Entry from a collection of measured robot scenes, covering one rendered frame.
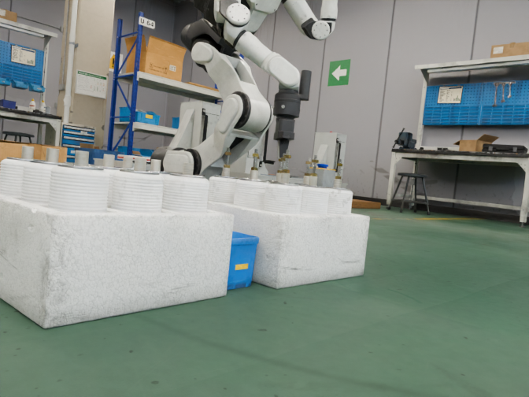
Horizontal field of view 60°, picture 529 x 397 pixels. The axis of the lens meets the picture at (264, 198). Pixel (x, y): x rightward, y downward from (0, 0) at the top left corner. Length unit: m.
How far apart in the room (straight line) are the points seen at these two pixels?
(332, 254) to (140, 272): 0.59
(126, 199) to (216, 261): 0.23
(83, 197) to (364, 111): 6.57
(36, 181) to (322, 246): 0.70
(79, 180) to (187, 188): 0.23
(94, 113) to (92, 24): 1.35
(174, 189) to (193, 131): 2.81
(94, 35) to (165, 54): 1.52
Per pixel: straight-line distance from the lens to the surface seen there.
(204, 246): 0.94
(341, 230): 1.29
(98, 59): 7.84
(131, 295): 0.86
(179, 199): 0.95
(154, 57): 6.63
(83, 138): 6.79
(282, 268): 1.12
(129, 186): 0.88
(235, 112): 1.73
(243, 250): 1.08
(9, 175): 1.04
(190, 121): 3.75
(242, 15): 1.58
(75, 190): 0.82
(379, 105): 7.11
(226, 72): 1.88
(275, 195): 1.15
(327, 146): 5.06
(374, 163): 7.00
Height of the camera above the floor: 0.27
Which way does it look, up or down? 3 degrees down
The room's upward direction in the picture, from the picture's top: 6 degrees clockwise
